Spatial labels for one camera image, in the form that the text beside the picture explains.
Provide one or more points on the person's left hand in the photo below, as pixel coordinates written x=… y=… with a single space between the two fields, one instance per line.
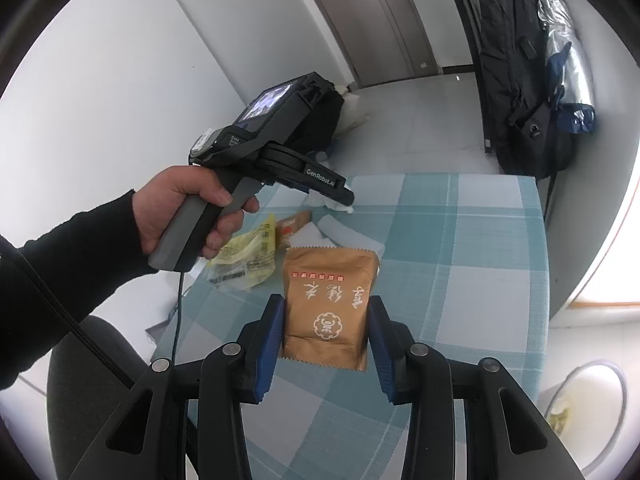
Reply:
x=160 y=200

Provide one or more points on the black door frame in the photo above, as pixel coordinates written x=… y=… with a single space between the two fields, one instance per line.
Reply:
x=457 y=0

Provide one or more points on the blue checkered tablecloth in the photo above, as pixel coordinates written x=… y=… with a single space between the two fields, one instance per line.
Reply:
x=450 y=260

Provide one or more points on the yellow clear plastic wrapper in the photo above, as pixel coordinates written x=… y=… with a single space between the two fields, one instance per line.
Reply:
x=250 y=250

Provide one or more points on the silver folded umbrella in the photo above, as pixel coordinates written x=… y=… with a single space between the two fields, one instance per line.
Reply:
x=565 y=35

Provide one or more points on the white paper napkin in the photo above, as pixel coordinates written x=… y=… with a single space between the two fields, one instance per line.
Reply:
x=350 y=237

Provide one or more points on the grey chair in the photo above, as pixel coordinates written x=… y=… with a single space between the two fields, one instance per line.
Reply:
x=85 y=360

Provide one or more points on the white plastic bag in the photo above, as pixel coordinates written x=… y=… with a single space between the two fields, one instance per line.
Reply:
x=352 y=110

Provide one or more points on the person's left forearm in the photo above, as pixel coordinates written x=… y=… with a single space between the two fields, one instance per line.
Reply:
x=60 y=280

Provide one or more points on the grey door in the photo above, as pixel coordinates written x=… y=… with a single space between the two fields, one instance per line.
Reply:
x=370 y=20

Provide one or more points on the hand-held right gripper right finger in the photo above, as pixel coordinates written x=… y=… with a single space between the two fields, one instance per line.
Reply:
x=382 y=355

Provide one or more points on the black backpack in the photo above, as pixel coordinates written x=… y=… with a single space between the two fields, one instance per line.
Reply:
x=510 y=60

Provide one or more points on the white waste bin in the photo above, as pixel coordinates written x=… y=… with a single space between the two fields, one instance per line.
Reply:
x=590 y=395

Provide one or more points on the white tissue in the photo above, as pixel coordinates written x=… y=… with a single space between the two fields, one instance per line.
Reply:
x=325 y=203

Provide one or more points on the brown packet with round emblem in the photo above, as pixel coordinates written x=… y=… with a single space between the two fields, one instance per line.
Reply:
x=325 y=285

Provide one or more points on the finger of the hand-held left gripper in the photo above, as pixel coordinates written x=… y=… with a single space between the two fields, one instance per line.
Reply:
x=340 y=199

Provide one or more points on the brown packet with red heart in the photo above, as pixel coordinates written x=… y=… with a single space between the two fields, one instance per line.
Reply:
x=295 y=225

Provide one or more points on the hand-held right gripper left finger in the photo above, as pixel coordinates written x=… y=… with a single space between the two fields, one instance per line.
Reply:
x=270 y=350

